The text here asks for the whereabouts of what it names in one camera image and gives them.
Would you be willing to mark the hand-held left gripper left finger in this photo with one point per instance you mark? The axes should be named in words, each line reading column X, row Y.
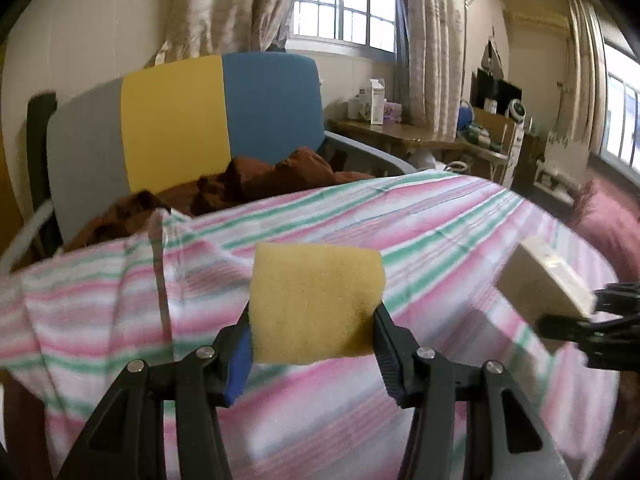
column 237, row 360

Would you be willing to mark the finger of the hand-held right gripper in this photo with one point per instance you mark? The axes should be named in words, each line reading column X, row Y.
column 565, row 326
column 620, row 295

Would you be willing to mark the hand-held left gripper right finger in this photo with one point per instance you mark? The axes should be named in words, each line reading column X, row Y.
column 390, row 365

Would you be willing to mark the cream white box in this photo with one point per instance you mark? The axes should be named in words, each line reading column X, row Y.
column 540, row 280

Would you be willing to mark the yellow sponge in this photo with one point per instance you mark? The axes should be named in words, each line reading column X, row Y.
column 315, row 300

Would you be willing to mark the pink green striped tablecloth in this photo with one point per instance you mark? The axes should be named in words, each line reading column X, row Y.
column 425, row 220

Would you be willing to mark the barred window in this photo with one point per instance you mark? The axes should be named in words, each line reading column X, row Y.
column 622, row 115
column 345, row 5

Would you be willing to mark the brown blanket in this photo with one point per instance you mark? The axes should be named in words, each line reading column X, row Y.
column 280, row 175

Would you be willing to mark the small white fan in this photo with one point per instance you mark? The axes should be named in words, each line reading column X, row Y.
column 517, row 110

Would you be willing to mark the brown cardboard box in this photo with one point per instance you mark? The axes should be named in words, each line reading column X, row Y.
column 492, row 125

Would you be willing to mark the beige patterned curtain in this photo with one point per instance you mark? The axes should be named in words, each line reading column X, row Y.
column 585, row 70
column 435, row 35
column 225, row 0

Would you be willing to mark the wooden desk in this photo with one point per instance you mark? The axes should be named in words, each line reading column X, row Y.
column 400, row 132

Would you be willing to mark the black monitor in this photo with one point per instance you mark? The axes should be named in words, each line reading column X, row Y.
column 500, row 92

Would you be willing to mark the grey yellow blue armchair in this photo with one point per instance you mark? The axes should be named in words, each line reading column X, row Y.
column 170, row 125

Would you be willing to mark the pink tissue box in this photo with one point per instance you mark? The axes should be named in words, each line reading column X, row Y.
column 393, row 113

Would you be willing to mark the white jar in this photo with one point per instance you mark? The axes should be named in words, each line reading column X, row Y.
column 354, row 109

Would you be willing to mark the tall white carton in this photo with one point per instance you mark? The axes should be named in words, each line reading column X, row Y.
column 377, row 102

